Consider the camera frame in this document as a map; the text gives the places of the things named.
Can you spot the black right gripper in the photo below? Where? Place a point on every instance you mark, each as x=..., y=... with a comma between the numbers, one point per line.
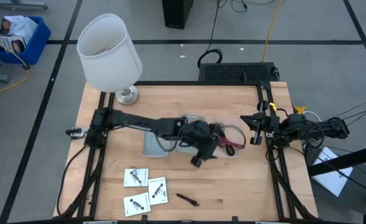
x=269, y=124

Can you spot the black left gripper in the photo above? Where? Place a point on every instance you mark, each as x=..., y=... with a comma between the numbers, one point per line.
x=207, y=146

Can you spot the white square booklet with picture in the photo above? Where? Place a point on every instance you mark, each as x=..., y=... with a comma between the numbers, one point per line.
x=136, y=177
x=136, y=204
x=158, y=191

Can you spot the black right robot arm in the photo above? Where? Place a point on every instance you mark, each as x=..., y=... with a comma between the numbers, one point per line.
x=325, y=127

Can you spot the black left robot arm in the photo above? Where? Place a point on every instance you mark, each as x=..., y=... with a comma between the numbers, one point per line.
x=139, y=119

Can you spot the light grey plastic bin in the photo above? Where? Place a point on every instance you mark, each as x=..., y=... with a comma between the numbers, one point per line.
x=193, y=117
x=151, y=146

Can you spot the blue plastic floor bin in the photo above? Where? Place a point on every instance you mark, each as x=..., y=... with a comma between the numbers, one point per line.
x=36, y=49

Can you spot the black vented computer case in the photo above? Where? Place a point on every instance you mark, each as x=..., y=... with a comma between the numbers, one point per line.
x=235, y=72

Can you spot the thin black pen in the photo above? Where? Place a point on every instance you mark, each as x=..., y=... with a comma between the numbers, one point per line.
x=187, y=199

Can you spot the white paper sheet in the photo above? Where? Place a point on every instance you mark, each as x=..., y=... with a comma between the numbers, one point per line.
x=332, y=177

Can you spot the black metal beam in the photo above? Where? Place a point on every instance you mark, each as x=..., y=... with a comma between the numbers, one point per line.
x=344, y=160

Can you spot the table lamp white shade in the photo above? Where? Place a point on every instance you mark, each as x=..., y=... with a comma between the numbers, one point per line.
x=108, y=56

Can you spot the black computer tower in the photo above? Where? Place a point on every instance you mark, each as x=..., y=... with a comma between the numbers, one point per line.
x=176, y=14

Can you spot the white box with photo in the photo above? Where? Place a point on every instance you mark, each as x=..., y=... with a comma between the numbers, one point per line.
x=7, y=25
x=11, y=43

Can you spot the black aluminium extrusion frame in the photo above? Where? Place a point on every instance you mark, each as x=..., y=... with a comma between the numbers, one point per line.
x=185, y=83

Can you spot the grey metal clamp bracket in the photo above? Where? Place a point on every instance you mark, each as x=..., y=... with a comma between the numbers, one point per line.
x=77, y=132

